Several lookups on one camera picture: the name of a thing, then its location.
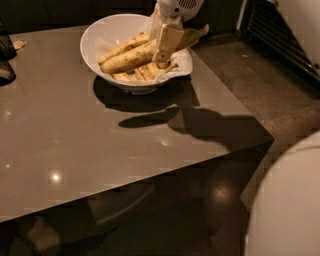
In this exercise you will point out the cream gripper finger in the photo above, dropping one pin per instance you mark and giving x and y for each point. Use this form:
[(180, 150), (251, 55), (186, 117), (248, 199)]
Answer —
[(167, 40), (156, 20)]

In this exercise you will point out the white ceramic bowl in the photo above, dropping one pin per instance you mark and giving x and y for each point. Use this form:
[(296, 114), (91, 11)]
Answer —
[(107, 33)]

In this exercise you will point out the white paper liner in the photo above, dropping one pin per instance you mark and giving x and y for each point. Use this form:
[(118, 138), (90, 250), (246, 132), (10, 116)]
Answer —
[(180, 56)]

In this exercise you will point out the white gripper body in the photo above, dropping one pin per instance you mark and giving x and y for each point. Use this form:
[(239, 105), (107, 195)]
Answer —
[(177, 9)]

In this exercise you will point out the rear yellow banana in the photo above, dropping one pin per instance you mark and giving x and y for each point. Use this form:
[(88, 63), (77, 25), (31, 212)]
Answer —
[(124, 47)]

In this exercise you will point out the small bananas bunch in bowl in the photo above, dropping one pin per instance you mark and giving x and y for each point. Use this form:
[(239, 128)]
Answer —
[(146, 73)]

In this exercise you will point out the black mesh container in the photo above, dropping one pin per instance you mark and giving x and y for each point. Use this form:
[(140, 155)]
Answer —
[(7, 52)]

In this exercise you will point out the long front yellow banana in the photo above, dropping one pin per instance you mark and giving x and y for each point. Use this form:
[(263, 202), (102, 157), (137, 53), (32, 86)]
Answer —
[(140, 55)]

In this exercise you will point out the dark vented appliance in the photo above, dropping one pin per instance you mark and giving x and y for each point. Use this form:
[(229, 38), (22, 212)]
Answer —
[(289, 30)]

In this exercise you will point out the dark cabinet fronts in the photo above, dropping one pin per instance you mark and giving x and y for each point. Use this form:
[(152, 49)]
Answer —
[(31, 15)]

